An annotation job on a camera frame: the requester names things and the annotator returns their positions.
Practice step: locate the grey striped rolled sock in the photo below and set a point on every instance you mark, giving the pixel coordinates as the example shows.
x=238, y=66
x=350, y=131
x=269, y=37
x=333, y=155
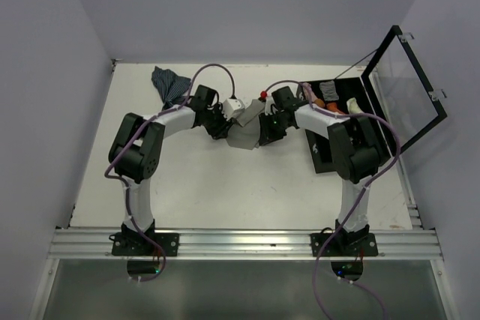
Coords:
x=329, y=92

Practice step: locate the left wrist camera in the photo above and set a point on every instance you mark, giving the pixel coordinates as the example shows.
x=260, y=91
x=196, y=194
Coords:
x=232, y=108

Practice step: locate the pale green rolled sock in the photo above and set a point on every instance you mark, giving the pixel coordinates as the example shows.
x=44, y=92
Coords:
x=353, y=107

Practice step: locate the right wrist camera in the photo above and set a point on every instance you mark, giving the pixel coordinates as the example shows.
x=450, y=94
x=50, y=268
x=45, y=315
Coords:
x=268, y=102

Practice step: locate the orange rolled sock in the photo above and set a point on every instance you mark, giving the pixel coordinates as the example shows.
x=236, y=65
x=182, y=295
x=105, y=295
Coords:
x=333, y=107

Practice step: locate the brown rolled sock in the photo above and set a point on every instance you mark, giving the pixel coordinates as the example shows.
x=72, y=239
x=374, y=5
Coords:
x=320, y=103

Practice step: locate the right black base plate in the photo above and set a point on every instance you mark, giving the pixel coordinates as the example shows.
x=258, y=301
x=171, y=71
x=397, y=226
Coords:
x=344, y=244

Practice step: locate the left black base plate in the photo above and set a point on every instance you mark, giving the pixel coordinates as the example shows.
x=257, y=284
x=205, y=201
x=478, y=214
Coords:
x=129, y=242

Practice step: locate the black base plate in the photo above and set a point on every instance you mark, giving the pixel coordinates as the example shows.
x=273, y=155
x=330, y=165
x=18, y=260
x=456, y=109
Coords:
x=129, y=242
x=344, y=244

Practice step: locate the black storage box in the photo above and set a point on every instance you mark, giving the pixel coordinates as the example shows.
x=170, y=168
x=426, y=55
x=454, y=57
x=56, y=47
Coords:
x=351, y=145

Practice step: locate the grey underwear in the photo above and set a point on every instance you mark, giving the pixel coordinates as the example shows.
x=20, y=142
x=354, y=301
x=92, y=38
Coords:
x=245, y=130

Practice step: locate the striped blue cloth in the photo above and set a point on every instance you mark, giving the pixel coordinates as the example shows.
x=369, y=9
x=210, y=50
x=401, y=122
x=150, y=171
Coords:
x=171, y=87

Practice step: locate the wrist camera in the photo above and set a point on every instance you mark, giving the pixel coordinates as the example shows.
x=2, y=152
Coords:
x=268, y=102
x=232, y=108

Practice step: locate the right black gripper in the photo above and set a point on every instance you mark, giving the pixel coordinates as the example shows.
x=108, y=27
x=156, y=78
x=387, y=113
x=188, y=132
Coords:
x=267, y=134

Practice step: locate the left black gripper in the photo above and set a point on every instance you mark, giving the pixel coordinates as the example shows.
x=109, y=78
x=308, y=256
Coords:
x=221, y=130

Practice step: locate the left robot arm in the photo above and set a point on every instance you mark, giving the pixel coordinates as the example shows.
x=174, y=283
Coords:
x=135, y=153

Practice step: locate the aluminium rail frame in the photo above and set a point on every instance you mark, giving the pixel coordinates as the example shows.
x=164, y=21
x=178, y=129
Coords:
x=247, y=244

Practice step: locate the glass box lid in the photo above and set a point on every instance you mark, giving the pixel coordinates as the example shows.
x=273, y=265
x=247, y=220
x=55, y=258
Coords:
x=400, y=91

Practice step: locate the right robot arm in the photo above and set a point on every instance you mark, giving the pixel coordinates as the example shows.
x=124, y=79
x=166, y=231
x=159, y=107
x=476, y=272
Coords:
x=353, y=214

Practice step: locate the pink rolled sock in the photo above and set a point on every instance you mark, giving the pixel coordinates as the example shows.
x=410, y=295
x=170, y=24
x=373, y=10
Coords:
x=308, y=93

